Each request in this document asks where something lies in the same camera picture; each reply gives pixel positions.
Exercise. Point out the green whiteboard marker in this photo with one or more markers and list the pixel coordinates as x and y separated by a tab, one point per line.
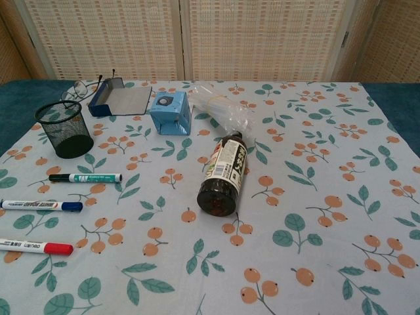
92	178

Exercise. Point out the blue whiteboard marker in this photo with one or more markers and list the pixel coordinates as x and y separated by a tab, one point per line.
39	205

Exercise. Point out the red marker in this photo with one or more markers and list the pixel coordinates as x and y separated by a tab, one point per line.
55	248

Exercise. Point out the black round cup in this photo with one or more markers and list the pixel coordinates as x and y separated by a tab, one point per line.
70	144

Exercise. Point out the dark sauce bottle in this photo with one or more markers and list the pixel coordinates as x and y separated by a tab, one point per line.
223	170

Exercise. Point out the clear bag of straws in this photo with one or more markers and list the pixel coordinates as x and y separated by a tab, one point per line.
220	105

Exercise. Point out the small light blue box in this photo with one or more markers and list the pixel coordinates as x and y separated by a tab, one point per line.
170	111

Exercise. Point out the floral print tablecloth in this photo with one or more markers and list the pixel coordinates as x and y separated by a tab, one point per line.
295	197

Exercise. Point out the open blue glasses case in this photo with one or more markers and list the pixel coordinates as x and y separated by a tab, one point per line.
128	100

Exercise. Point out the woven bamboo screen panel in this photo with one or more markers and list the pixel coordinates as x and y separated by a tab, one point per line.
10	49
105	39
390	49
262	39

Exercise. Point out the thin-framed eyeglasses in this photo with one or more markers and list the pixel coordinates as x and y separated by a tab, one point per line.
78	88

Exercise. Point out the teal table cover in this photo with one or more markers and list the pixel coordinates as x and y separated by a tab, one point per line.
19	105

